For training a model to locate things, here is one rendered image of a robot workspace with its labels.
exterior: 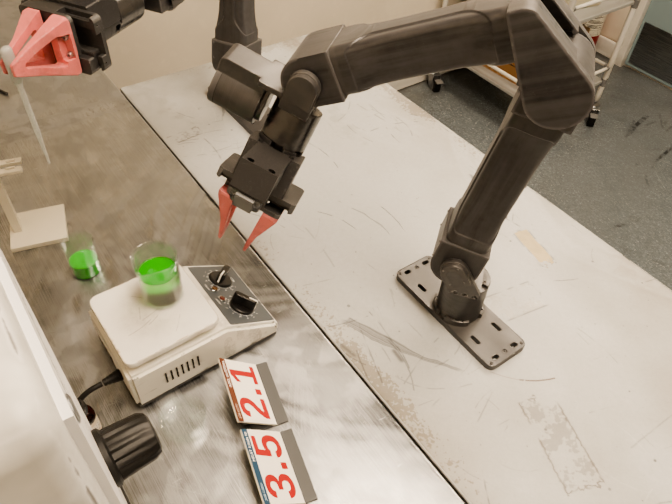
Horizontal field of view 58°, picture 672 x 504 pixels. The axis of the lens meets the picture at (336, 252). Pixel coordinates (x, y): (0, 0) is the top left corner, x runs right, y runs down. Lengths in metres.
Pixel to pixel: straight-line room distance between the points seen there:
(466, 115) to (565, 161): 0.50
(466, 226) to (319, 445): 0.31
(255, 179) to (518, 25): 0.29
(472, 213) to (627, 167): 2.22
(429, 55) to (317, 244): 0.42
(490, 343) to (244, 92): 0.45
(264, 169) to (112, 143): 0.58
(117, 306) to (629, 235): 2.10
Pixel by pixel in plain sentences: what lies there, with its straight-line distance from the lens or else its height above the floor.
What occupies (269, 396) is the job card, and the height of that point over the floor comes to 0.90.
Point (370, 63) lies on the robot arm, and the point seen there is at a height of 1.27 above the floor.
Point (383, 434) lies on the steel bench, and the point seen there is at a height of 0.90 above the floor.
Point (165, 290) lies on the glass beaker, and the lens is 0.74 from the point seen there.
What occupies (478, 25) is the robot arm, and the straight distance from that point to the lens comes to 0.60.
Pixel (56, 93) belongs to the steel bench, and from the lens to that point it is 1.36.
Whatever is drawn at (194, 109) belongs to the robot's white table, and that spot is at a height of 0.90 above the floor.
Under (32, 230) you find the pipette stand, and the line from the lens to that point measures 1.04.
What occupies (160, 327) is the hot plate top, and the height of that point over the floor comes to 0.99.
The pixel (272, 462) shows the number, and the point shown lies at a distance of 0.72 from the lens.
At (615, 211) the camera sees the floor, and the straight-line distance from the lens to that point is 2.66.
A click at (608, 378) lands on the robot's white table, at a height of 0.90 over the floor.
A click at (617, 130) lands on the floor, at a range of 3.14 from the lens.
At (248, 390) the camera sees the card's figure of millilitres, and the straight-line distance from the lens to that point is 0.76.
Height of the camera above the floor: 1.57
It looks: 46 degrees down
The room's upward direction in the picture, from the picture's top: 4 degrees clockwise
